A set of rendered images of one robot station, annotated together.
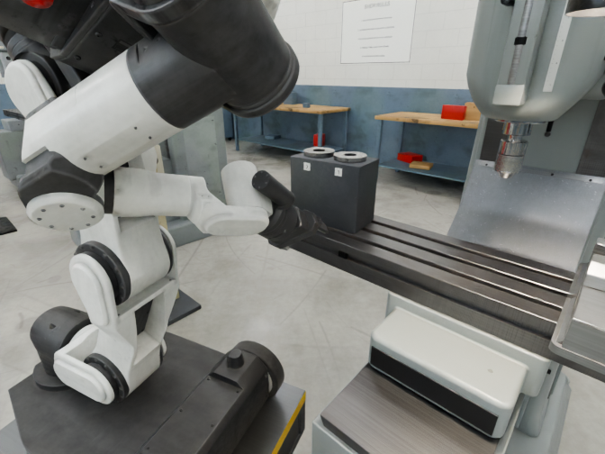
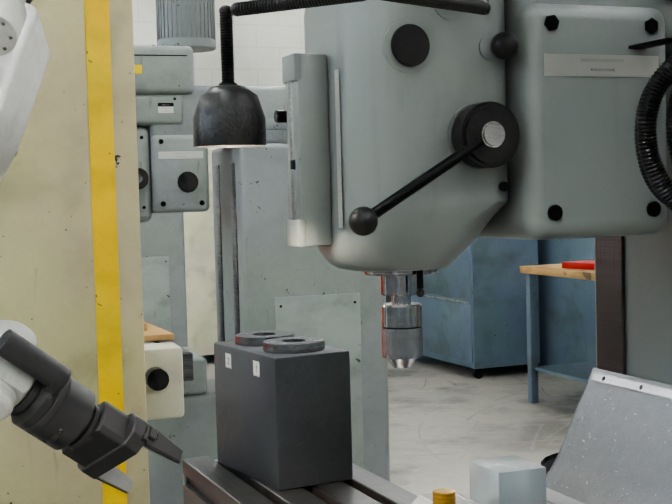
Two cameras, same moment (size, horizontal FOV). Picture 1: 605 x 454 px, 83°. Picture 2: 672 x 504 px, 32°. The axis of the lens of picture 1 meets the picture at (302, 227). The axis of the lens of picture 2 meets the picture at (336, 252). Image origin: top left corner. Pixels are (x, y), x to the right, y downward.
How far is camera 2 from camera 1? 110 cm
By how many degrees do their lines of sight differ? 33
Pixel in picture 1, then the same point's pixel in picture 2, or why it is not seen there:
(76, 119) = not seen: outside the picture
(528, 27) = (294, 149)
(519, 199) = (632, 451)
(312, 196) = (236, 418)
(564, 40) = (340, 162)
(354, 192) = (272, 405)
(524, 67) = (298, 196)
